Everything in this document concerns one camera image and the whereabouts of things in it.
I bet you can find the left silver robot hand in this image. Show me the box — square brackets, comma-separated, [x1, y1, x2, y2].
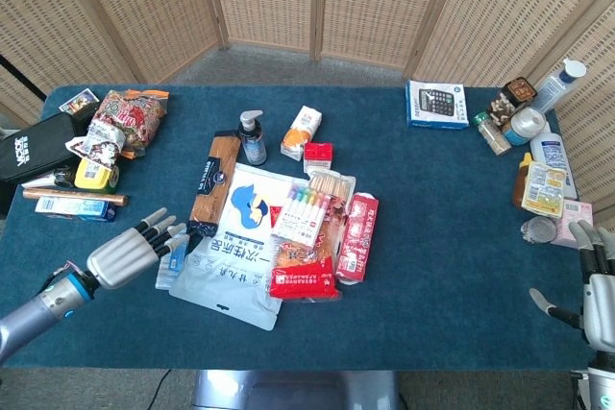
[86, 206, 191, 291]

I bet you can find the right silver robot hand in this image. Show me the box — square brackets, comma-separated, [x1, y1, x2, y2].
[529, 219, 615, 353]

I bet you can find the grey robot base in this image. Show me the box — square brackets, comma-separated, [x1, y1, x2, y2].
[191, 370, 400, 410]

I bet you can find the blue white toothpaste box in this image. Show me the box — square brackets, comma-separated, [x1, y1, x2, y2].
[34, 196, 118, 223]

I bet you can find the pink box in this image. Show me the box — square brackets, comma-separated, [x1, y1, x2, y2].
[550, 199, 595, 249]

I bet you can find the small red white box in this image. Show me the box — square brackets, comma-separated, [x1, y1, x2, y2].
[302, 141, 334, 175]

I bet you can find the blue white calculator box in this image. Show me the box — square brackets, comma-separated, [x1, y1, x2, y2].
[406, 79, 470, 131]

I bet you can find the copper brown rod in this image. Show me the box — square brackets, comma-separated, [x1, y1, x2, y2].
[22, 187, 131, 207]

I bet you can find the yellow tin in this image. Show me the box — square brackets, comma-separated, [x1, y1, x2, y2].
[74, 157, 120, 190]

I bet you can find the clear glass jar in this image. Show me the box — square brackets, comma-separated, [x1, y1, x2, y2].
[521, 216, 557, 244]

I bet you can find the white zip bag blue print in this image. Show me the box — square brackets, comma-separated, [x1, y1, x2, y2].
[168, 162, 308, 332]

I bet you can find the white red snack bag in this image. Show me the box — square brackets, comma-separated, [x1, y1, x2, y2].
[64, 116, 127, 171]

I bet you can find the spaghetti package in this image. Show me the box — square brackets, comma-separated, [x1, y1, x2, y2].
[185, 133, 242, 241]

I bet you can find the yellow white packet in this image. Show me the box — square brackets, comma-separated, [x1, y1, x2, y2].
[521, 162, 567, 219]

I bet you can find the red patterned snack bag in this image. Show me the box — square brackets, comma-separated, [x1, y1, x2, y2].
[90, 89, 169, 159]

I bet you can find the black Victor case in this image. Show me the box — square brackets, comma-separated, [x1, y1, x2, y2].
[0, 111, 87, 185]

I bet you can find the amber honey bottle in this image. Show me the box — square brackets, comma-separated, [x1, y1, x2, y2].
[511, 152, 534, 209]

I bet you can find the white lotion bottle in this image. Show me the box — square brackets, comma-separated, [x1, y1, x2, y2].
[529, 132, 578, 200]

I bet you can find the orange packet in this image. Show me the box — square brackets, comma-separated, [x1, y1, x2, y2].
[119, 88, 171, 160]

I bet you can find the dark pump bottle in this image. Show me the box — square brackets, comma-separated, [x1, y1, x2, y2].
[238, 110, 268, 166]

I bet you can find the blue table mat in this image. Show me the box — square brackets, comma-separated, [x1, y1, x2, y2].
[0, 84, 602, 373]

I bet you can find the red bread snack bag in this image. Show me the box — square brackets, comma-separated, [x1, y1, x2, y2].
[268, 217, 343, 301]

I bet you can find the coloured marker pen set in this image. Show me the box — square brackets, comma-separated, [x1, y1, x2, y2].
[271, 182, 332, 251]

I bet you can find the white lidded round jar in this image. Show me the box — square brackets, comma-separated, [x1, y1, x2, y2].
[504, 107, 548, 147]

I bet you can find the spice bottle green cap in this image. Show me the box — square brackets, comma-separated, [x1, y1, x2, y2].
[473, 111, 513, 157]

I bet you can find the orange white carton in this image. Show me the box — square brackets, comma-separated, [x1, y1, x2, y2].
[280, 105, 323, 162]

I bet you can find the clear bottle blue cap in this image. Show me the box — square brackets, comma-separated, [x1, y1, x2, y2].
[530, 58, 588, 116]

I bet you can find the wooden sticks clear pack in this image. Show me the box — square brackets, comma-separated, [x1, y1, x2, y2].
[307, 170, 357, 219]

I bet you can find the capsule jar brown lid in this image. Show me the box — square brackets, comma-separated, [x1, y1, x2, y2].
[488, 76, 538, 128]

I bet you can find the red white long pack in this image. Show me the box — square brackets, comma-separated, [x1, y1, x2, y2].
[334, 192, 380, 284]

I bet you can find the black floor cable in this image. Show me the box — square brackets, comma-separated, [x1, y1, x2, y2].
[143, 369, 173, 410]

